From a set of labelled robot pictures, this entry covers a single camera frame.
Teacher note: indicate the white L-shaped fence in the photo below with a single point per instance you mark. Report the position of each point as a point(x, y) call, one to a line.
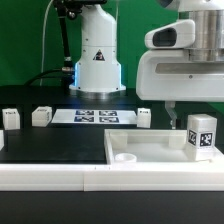
point(193, 176)

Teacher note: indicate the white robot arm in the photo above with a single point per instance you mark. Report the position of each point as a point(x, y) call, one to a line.
point(98, 73)

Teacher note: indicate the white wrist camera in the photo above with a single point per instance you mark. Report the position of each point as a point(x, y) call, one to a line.
point(177, 35)

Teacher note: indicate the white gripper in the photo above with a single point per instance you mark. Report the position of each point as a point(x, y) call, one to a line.
point(168, 75)

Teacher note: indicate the white block at left edge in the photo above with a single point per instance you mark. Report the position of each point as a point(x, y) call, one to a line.
point(1, 139)

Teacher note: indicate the white square tabletop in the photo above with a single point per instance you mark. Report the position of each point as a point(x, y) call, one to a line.
point(150, 146)

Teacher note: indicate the white tag sheet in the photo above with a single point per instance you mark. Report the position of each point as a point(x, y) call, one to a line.
point(88, 116)

